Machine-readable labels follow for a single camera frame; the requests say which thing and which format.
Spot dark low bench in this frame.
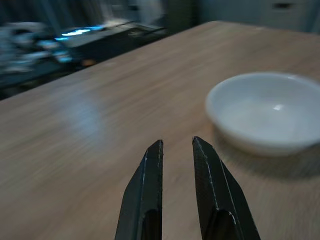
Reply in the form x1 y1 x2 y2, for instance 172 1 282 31
0 21 168 97

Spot pile of grey clothes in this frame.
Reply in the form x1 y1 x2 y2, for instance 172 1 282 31
0 21 74 74

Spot dark grey curtain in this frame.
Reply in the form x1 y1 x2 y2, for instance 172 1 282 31
0 0 166 29

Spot white ceramic bowl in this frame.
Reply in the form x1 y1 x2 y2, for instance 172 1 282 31
205 71 320 157

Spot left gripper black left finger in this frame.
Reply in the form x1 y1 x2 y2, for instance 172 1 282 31
114 139 164 240

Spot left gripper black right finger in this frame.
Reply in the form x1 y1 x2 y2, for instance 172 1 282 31
191 136 261 240

